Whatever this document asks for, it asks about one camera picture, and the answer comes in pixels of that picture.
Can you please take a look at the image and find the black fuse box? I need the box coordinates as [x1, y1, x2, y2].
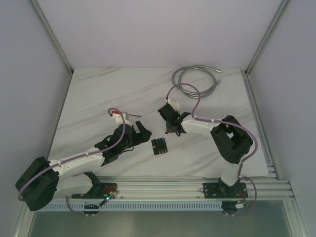
[151, 138, 168, 155]

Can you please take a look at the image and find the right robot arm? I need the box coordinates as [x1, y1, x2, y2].
[158, 103, 258, 197]

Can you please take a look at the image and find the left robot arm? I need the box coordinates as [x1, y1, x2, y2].
[15, 121, 152, 211]

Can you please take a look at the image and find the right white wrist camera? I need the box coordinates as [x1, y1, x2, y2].
[166, 98, 180, 112]

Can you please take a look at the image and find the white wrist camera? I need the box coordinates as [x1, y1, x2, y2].
[111, 114, 131, 125]
[166, 98, 180, 112]

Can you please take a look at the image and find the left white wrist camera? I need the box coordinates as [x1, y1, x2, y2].
[111, 114, 131, 125]

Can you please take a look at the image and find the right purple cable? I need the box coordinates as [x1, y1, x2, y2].
[166, 83, 259, 218]

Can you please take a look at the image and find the red handled screwdriver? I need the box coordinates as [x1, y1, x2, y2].
[111, 111, 141, 117]

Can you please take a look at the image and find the coiled grey metal hose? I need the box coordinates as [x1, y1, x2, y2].
[171, 65, 222, 100]

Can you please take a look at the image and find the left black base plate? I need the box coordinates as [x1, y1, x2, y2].
[71, 183, 118, 199]

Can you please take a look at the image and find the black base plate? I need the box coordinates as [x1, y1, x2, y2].
[71, 183, 118, 199]
[201, 182, 248, 199]

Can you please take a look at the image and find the slotted grey cable duct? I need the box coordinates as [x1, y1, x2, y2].
[39, 200, 223, 212]

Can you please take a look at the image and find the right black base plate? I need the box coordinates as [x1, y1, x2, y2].
[201, 182, 248, 199]

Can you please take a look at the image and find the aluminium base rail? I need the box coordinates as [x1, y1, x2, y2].
[99, 176, 295, 201]

